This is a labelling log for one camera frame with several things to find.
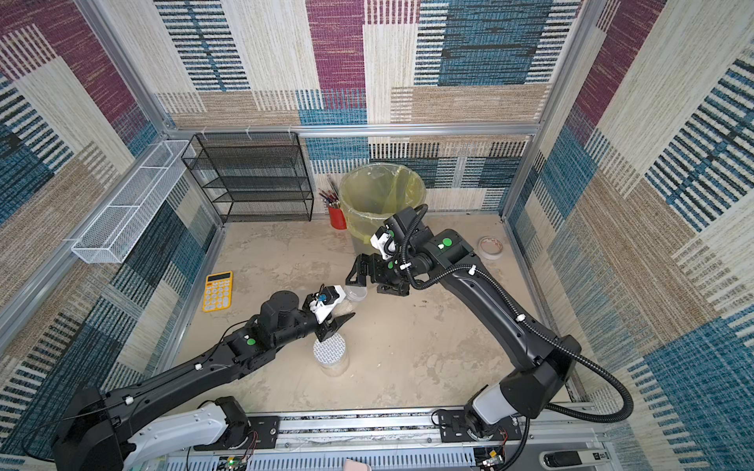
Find small jar with rice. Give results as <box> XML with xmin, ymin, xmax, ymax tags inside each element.
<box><xmin>344</xmin><ymin>286</ymin><xmax>368</xmax><ymax>303</ymax></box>

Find bin with yellow bag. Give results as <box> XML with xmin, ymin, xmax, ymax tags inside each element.
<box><xmin>340</xmin><ymin>163</ymin><xmax>426</xmax><ymax>253</ymax></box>

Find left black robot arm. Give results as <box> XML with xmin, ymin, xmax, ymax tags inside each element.
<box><xmin>51</xmin><ymin>286</ymin><xmax>353</xmax><ymax>470</ymax></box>

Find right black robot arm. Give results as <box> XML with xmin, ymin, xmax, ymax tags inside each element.
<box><xmin>346</xmin><ymin>204</ymin><xmax>634</xmax><ymax>439</ymax></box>

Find jar with patterned white lid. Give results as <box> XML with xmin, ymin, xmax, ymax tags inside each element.
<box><xmin>313</xmin><ymin>334</ymin><xmax>350</xmax><ymax>377</ymax></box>

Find red pen holder cup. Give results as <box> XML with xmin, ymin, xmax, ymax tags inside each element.
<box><xmin>328</xmin><ymin>203</ymin><xmax>348</xmax><ymax>231</ymax></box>

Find pens in red cup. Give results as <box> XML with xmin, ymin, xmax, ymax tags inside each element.
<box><xmin>318</xmin><ymin>178</ymin><xmax>341</xmax><ymax>209</ymax></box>

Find tape roll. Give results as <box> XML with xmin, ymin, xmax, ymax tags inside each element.
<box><xmin>477</xmin><ymin>237</ymin><xmax>505</xmax><ymax>260</ymax></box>

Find yellow calculator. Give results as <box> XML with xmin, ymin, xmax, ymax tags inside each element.
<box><xmin>201</xmin><ymin>271</ymin><xmax>234</xmax><ymax>313</ymax></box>

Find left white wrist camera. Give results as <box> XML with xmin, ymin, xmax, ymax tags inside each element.
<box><xmin>304</xmin><ymin>286</ymin><xmax>347</xmax><ymax>321</ymax></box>

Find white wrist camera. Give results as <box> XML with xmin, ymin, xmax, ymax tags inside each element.
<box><xmin>370</xmin><ymin>227</ymin><xmax>397</xmax><ymax>261</ymax></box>
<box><xmin>304</xmin><ymin>286</ymin><xmax>347</xmax><ymax>321</ymax></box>

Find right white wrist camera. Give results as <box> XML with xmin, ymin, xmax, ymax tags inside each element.
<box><xmin>370</xmin><ymin>227</ymin><xmax>397</xmax><ymax>261</ymax></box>

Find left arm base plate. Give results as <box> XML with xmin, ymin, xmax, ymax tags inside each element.
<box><xmin>192</xmin><ymin>415</ymin><xmax>281</xmax><ymax>453</ymax></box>

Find black wire mesh shelf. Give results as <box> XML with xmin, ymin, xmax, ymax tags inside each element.
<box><xmin>182</xmin><ymin>131</ymin><xmax>314</xmax><ymax>224</ymax></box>

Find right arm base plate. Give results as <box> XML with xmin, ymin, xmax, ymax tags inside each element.
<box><xmin>430</xmin><ymin>408</ymin><xmax>522</xmax><ymax>443</ymax></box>

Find white wire mesh basket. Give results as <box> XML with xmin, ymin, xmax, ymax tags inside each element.
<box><xmin>72</xmin><ymin>141</ymin><xmax>189</xmax><ymax>264</ymax></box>

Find aluminium front rail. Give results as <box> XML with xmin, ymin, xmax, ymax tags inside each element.
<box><xmin>141</xmin><ymin>406</ymin><xmax>622</xmax><ymax>470</ymax></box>

